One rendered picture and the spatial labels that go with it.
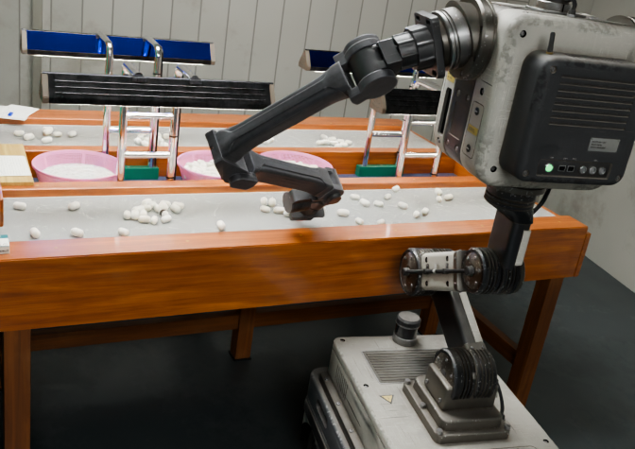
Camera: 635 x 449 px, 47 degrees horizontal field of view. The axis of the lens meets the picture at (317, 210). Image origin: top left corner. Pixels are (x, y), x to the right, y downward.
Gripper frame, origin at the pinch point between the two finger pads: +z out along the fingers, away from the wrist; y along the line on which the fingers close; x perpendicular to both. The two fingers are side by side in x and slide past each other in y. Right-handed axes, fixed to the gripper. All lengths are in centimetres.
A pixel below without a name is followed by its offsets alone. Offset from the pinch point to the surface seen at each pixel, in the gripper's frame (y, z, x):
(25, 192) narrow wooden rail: 71, 17, -14
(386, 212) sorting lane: -33.7, 3.3, -0.9
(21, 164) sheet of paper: 71, 28, -25
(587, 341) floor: -163, 61, 46
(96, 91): 55, -12, -31
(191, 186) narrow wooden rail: 24.5, 16.8, -14.4
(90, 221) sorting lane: 57, 5, -1
